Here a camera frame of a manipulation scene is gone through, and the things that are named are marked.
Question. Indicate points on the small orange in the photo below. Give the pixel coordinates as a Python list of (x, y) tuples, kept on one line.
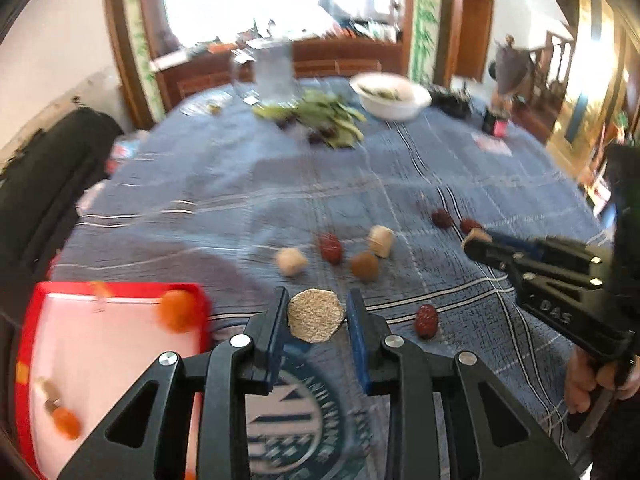
[(67, 421), (177, 310)]

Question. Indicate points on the dark bottle with red label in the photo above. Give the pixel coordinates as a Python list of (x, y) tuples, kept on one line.
[(495, 122)]

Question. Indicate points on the small brown nut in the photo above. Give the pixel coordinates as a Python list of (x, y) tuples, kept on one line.
[(215, 107)]

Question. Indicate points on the white bowl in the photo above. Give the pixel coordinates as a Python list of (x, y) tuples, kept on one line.
[(391, 97)]

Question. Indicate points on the wooden staircase railing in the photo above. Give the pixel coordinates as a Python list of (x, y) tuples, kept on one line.
[(550, 55)]

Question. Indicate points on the blue plaid tablecloth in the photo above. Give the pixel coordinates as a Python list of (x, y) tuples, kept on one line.
[(250, 200)]

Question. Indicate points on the round grainy cracker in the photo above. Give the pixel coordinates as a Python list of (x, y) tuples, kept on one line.
[(316, 315)]

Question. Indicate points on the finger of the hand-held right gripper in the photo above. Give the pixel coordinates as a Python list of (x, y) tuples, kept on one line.
[(495, 260), (560, 257)]

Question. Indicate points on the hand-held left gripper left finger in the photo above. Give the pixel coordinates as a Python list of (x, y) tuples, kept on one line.
[(276, 340)]

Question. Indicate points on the red shallow box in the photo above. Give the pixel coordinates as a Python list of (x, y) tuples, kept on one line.
[(125, 360)]

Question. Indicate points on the golden door frame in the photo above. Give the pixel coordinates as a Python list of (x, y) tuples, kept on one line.
[(585, 60)]

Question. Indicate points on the green vegetable pods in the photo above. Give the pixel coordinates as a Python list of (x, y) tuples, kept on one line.
[(325, 117)]

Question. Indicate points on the beige sugarcane chunk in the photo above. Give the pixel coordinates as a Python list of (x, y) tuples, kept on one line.
[(475, 235), (381, 240), (45, 388), (291, 261)]

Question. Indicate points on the small flat card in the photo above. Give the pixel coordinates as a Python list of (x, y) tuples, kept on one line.
[(492, 143)]

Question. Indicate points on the red date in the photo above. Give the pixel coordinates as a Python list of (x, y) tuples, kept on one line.
[(331, 248), (470, 225), (426, 321), (442, 217)]

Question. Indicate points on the wooden partition cabinet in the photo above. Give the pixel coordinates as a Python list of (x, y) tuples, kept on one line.
[(340, 52)]

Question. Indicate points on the stair newel post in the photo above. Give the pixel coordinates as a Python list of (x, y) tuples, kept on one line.
[(510, 67)]

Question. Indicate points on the person's right hand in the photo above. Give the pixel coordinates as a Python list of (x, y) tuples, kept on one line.
[(580, 385)]

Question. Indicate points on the dark dried date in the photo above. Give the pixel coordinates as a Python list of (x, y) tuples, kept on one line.
[(320, 136), (286, 121)]

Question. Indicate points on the brown longan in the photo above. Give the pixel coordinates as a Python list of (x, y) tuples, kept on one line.
[(364, 265), (53, 403)]

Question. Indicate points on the black sofa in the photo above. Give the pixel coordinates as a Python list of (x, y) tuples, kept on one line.
[(45, 185)]

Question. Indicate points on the glass mug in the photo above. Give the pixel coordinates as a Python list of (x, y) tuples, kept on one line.
[(272, 70)]

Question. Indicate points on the wooden door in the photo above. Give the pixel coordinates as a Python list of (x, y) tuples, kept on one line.
[(474, 35)]

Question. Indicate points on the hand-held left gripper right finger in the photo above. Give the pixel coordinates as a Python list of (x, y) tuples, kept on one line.
[(356, 340)]

